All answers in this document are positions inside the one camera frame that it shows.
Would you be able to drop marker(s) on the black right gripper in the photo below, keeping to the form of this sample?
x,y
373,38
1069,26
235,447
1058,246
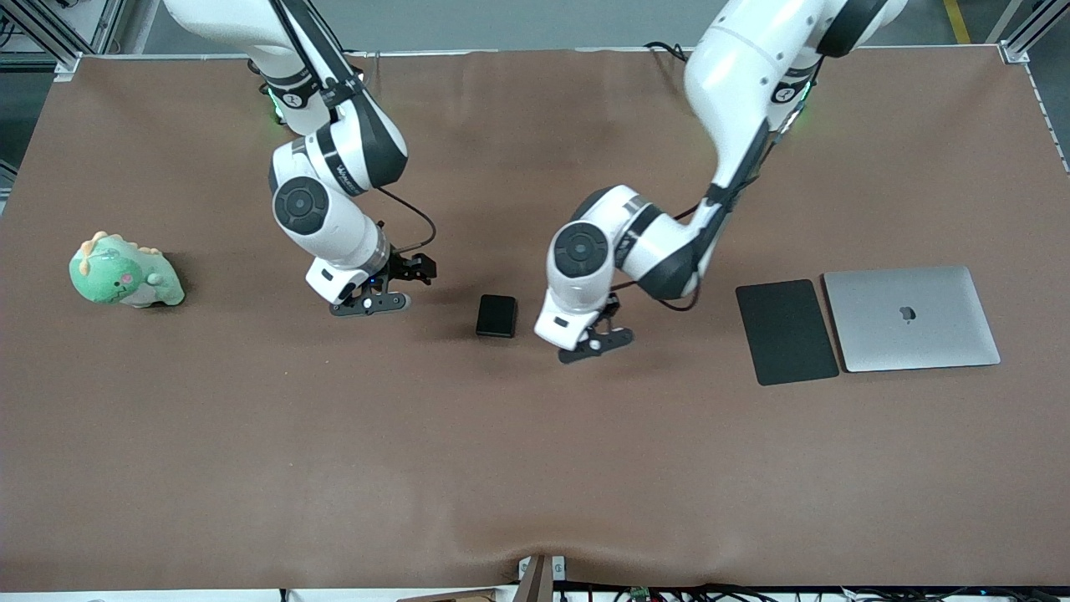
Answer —
x,y
405,269

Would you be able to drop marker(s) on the black phone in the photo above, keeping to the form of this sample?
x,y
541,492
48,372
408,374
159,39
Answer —
x,y
496,316

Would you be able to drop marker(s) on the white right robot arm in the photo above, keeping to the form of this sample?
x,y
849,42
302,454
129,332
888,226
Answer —
x,y
326,226

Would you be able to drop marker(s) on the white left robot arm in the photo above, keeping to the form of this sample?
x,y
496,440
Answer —
x,y
585,276

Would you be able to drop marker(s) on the black mouse pad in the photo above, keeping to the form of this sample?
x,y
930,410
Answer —
x,y
786,334

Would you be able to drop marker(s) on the brown table cover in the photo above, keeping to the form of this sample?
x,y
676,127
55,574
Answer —
x,y
535,460

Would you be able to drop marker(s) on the silver laptop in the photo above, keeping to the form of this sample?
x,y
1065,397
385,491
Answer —
x,y
911,343

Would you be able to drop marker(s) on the green dinosaur plush toy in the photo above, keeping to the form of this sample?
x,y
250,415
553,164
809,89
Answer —
x,y
109,280

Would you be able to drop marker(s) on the metal table edge bracket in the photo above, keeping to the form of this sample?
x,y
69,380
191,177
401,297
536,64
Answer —
x,y
535,581

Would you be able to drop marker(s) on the aluminium frame post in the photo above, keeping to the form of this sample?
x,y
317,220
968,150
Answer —
x,y
1013,52
58,46

